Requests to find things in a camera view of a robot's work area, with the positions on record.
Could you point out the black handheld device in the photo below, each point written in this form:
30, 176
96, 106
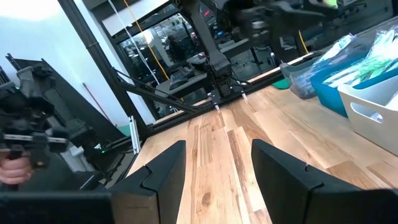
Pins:
28, 124

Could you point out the black computer keyboard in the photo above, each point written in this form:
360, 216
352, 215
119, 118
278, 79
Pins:
184, 74

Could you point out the person's hand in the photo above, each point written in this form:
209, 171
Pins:
14, 171

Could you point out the black aluminium table frame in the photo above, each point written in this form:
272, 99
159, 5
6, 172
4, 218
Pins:
102, 62

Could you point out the silver metal bracket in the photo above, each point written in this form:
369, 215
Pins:
134, 133

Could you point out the blue toothbrush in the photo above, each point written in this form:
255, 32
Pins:
337, 46
311, 74
323, 67

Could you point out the smoky grey translucent bin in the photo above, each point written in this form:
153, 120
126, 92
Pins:
295, 81

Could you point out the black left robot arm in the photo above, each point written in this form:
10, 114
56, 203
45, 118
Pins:
214, 46

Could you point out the grey side desk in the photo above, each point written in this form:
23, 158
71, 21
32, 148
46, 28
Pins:
192, 82

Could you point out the white plastic bin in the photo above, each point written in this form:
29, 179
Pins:
367, 130

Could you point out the purple toothbrush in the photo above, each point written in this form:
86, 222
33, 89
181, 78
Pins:
377, 117

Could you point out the teal plastic bin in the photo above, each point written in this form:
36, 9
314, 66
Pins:
329, 93

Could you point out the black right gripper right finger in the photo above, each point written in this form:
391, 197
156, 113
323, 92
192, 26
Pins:
280, 177

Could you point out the black leader arm base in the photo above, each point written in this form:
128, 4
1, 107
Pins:
77, 130

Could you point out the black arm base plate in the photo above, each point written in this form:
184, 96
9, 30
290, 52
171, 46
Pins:
227, 93

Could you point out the green toothbrush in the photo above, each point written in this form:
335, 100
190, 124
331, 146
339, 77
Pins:
377, 40
385, 59
370, 67
345, 76

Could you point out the person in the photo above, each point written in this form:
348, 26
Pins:
174, 46

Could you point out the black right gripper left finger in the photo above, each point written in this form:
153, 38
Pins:
168, 174

